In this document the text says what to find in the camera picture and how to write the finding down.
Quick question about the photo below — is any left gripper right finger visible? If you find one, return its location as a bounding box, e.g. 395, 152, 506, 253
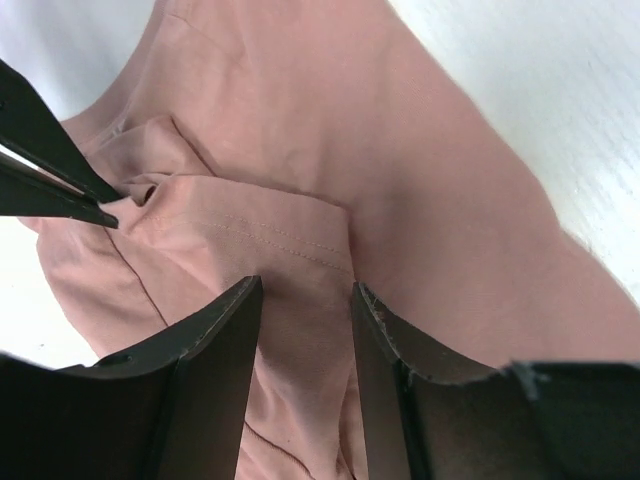
351, 283, 500, 479

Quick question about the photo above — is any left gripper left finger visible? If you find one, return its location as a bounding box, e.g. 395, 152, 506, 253
52, 276, 263, 479

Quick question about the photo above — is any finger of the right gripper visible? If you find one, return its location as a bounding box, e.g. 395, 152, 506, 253
1, 153, 118, 229
1, 62, 120, 203

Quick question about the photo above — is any pink t shirt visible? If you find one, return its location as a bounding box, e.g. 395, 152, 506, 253
27, 1, 639, 479

